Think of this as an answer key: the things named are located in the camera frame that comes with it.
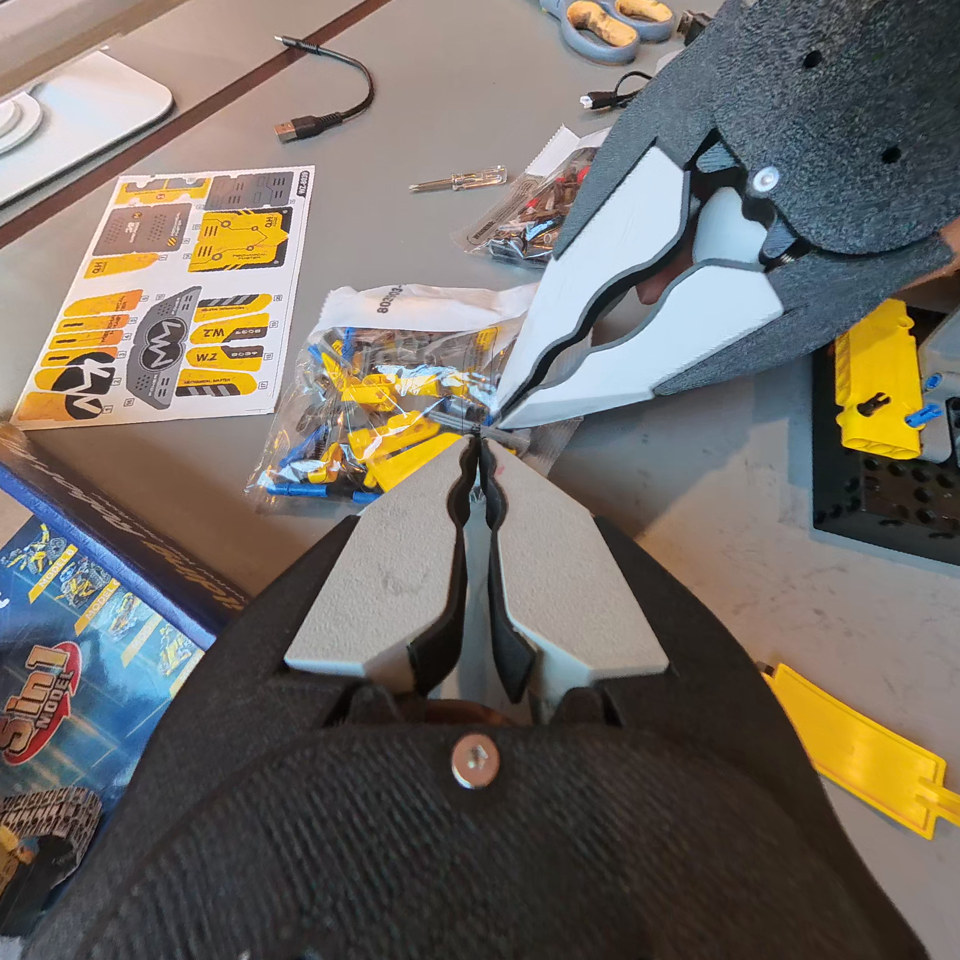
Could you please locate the grey desk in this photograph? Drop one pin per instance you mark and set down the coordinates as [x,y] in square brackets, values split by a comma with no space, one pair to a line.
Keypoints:
[675,487]

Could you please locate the yellow black brick assembly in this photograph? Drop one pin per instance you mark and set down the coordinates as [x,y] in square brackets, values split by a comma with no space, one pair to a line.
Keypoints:
[877,390]

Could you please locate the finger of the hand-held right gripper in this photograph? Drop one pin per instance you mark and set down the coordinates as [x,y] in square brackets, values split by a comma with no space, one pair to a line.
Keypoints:
[622,232]
[697,330]

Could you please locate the clear bag black red parts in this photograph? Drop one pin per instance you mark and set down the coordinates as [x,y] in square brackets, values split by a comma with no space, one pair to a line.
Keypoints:
[525,210]

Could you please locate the yellow curved arc beam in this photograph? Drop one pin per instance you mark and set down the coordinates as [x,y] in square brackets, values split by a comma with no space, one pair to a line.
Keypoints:
[847,742]

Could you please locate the wooden document stand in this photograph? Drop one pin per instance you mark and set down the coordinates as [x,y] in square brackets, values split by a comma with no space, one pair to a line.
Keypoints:
[82,112]

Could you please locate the yellow black sticker sheet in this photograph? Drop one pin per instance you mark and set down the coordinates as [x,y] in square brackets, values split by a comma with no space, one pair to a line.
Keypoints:
[165,300]

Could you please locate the blue cardboard kit box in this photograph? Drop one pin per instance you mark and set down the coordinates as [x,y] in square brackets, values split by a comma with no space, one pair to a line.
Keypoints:
[75,637]

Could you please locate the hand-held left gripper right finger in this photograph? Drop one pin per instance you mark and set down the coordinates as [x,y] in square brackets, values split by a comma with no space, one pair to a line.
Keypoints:
[577,592]

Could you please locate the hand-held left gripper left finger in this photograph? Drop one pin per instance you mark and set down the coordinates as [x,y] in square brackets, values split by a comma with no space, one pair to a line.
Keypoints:
[375,592]

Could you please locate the clear bag yellow grey parts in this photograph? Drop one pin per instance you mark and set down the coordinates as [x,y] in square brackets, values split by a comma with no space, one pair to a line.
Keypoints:
[375,397]

